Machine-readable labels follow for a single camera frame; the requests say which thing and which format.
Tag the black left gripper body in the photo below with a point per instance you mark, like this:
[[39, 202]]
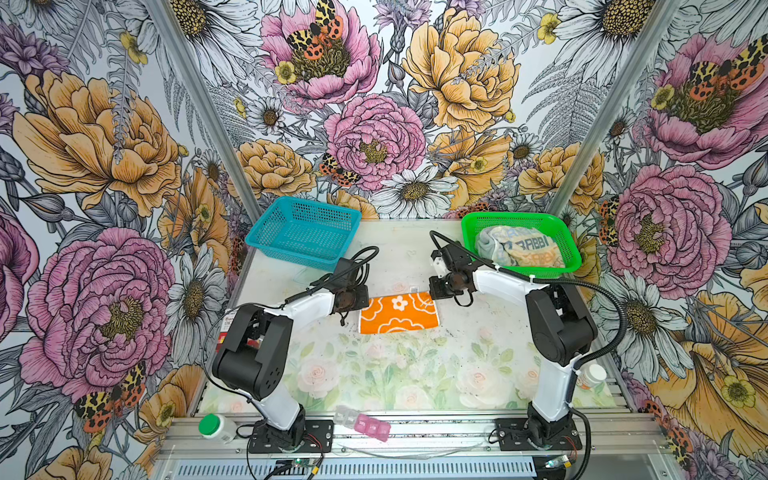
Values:
[[358, 299]]

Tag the white bottle green cap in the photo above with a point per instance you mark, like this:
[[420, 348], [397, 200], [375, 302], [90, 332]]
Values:
[[217, 427]]

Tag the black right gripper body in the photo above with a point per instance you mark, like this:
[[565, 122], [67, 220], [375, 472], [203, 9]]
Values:
[[446, 287]]

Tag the teal plastic basket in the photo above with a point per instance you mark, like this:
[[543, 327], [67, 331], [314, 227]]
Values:
[[304, 232]]

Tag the aluminium front rail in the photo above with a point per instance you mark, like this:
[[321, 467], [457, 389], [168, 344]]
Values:
[[433, 445]]

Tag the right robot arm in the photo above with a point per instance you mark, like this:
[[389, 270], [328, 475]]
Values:
[[561, 327]]

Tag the aluminium frame post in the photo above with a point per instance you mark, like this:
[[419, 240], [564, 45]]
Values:
[[645, 48], [186, 64]]

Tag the red bandage box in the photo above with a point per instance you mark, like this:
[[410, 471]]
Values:
[[225, 326]]

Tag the white orange label bottle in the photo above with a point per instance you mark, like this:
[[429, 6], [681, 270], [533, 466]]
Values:
[[592, 376]]

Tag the orange white lion towel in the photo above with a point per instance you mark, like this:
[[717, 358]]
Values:
[[399, 313]]

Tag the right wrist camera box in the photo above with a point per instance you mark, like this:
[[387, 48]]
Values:
[[438, 264]]

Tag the pink clear pill organizer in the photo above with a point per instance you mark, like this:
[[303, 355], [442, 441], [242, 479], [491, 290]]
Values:
[[362, 423]]

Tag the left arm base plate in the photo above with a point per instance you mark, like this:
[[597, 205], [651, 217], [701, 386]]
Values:
[[311, 436]]

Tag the green plastic basket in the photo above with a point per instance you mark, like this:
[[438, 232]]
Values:
[[549, 225]]

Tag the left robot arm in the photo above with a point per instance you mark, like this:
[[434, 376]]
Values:
[[254, 353]]

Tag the aluminium frame post left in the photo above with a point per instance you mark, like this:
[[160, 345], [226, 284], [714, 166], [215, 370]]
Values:
[[186, 64]]

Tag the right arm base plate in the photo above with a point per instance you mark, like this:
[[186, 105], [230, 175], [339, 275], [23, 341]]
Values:
[[536, 435]]

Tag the blue beige patterned towel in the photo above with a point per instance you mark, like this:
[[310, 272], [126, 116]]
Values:
[[518, 247]]

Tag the aluminium frame post right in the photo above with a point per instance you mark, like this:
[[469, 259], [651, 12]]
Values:
[[645, 48]]

